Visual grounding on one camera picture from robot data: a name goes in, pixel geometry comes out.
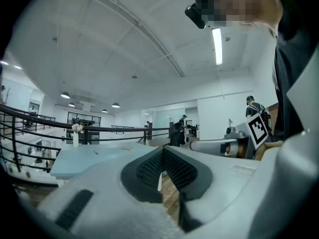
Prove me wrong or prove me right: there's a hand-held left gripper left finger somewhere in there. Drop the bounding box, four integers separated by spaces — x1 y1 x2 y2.
37 145 185 239

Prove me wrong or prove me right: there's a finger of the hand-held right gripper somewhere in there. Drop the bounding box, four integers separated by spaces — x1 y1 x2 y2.
189 138 237 157

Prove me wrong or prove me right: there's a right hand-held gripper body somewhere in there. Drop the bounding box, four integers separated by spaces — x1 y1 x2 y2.
224 114 270 160

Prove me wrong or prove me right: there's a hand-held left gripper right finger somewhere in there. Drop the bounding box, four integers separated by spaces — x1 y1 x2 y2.
163 145 261 233

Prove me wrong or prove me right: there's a person's right forearm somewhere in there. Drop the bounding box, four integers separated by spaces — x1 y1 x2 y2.
255 140 285 161

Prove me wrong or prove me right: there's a light blue table top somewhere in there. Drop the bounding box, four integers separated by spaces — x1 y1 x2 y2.
49 142 165 179

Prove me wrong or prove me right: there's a black metal railing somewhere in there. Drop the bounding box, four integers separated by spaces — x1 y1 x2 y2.
0 103 172 174

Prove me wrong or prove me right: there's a person's black shirt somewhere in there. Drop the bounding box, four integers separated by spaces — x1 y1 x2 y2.
271 0 319 142

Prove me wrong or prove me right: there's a white ceiling strip light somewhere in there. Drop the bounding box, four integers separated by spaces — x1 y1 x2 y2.
211 27 223 66

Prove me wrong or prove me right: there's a white ceiling conduit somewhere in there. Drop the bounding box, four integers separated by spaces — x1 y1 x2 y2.
67 0 185 78

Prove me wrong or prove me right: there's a person's head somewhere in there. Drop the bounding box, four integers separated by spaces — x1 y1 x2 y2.
199 0 284 38

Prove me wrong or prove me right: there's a black head-worn camera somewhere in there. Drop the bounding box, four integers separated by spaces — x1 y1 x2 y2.
184 0 215 29

